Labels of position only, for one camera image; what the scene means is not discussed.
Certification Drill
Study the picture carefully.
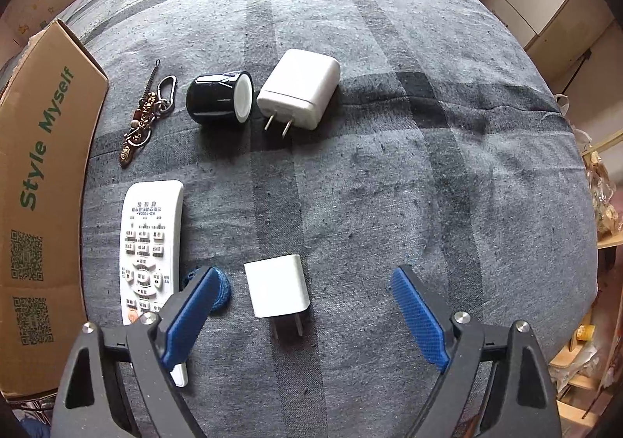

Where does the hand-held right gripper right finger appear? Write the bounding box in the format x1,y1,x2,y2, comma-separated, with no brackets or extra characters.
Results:
391,265,565,438

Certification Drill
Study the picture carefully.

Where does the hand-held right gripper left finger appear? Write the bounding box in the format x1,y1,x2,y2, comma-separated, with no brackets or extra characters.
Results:
51,267,222,438

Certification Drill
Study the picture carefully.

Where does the small white charger plug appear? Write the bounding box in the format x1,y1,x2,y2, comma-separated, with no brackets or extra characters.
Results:
244,254,311,340

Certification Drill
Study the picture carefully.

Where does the brown cardboard box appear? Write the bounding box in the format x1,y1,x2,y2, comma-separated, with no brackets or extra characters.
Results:
0,19,110,400

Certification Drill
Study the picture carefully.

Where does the large white charger plug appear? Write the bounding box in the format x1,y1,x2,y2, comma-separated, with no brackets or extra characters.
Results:
256,49,341,135

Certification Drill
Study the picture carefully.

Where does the blue round scrubber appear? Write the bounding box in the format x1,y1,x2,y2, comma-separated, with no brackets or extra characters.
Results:
181,267,231,317

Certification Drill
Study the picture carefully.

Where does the white remote control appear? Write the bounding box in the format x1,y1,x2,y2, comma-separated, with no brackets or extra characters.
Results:
119,180,190,387

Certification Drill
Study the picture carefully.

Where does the wooden shelf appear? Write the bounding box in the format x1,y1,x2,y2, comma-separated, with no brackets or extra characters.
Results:
550,228,623,424

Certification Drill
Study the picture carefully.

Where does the grey plaid bedsheet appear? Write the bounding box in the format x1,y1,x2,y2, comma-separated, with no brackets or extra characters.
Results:
63,0,599,438

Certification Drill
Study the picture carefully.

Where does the clear plastic snack bag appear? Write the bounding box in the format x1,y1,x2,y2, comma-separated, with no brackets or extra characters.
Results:
581,136,623,239

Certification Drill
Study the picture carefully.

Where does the beige wardrobe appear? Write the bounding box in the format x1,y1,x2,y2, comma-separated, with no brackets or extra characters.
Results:
452,0,616,93

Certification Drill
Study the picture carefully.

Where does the ornate brass keychain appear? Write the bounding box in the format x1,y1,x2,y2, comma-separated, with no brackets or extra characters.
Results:
120,59,177,168

